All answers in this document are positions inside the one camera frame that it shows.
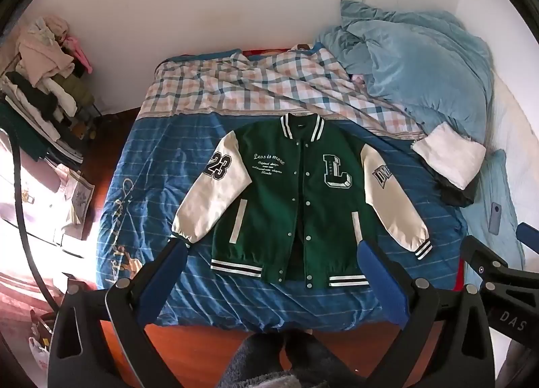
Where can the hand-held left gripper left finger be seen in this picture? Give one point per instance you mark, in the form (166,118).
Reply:
(162,282)

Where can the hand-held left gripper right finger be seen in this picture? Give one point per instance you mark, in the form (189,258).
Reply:
(383,282)

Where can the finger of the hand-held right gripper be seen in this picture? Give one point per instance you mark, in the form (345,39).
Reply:
(529,236)
(484,255)

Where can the green and white varsity jacket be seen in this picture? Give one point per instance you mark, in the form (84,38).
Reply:
(269,219)

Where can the clothes rack with clothes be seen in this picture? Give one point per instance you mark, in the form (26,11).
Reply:
(46,89)

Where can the grey phone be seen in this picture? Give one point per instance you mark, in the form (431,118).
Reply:
(495,217)

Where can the light blue pillow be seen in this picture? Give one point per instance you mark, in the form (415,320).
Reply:
(509,185)

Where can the dark cloth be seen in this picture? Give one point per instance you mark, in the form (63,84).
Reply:
(457,198)

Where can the white folded cloth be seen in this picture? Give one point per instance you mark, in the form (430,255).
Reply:
(450,156)

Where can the white bed cover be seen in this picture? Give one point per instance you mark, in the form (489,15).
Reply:
(513,131)

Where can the person's grey fleece trousers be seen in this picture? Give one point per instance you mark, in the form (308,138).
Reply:
(294,358)

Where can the printed tote bag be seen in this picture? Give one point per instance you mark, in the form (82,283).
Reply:
(78,198)

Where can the white plastic bag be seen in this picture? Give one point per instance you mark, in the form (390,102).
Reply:
(40,346)

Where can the white cabinet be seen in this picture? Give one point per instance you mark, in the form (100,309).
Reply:
(33,202)

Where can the light blue duvet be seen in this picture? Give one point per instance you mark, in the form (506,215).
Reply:
(421,67)

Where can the plaid blanket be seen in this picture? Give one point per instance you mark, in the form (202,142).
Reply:
(252,84)

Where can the red item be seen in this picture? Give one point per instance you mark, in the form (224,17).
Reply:
(265,50)

